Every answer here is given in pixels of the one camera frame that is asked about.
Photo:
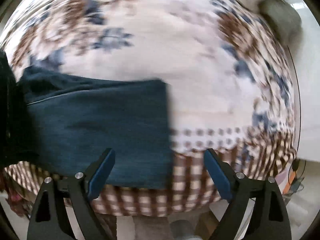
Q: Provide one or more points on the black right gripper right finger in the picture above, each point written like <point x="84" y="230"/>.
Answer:
<point x="269" y="218"/>

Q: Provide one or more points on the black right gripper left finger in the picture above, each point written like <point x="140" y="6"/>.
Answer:
<point x="49" y="219"/>

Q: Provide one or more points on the dark blue denim pants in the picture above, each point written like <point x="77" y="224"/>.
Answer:
<point x="71" y="120"/>

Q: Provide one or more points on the brown checkered bed sheet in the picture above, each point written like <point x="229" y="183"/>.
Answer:
<point x="160" y="194"/>

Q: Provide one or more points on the floral fleece blanket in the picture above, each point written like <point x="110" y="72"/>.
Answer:
<point x="229" y="83"/>

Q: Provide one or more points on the grey pillow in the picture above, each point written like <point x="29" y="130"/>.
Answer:
<point x="283" y="19"/>

